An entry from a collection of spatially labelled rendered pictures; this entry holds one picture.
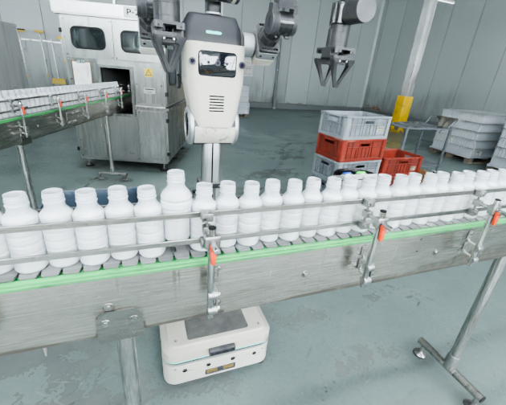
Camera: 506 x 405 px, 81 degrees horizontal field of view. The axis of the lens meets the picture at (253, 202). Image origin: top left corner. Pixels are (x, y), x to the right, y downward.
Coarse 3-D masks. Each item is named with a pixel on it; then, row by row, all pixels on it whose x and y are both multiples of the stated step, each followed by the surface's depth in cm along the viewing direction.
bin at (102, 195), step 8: (64, 192) 111; (72, 192) 112; (96, 192) 115; (104, 192) 116; (128, 192) 119; (136, 192) 120; (72, 200) 113; (104, 200) 117; (136, 200) 122; (40, 208) 98
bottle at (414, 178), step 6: (414, 174) 92; (420, 174) 91; (414, 180) 90; (420, 180) 91; (408, 186) 91; (414, 186) 90; (414, 192) 90; (420, 192) 91; (408, 204) 92; (414, 204) 92; (408, 210) 92; (414, 210) 93; (402, 222) 94; (408, 222) 94
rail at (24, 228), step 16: (320, 192) 85; (448, 192) 93; (464, 192) 96; (240, 208) 70; (256, 208) 72; (272, 208) 73; (288, 208) 75; (480, 208) 102; (48, 224) 57; (64, 224) 58; (80, 224) 59; (96, 224) 60; (336, 224) 82; (352, 224) 85; (176, 240) 68; (192, 240) 69; (32, 256) 58; (48, 256) 59; (64, 256) 61
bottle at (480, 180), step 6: (480, 174) 100; (486, 174) 99; (474, 180) 102; (480, 180) 100; (486, 180) 100; (480, 186) 100; (486, 186) 100; (474, 198) 102; (480, 198) 101; (468, 204) 103; (468, 216) 104; (474, 216) 104
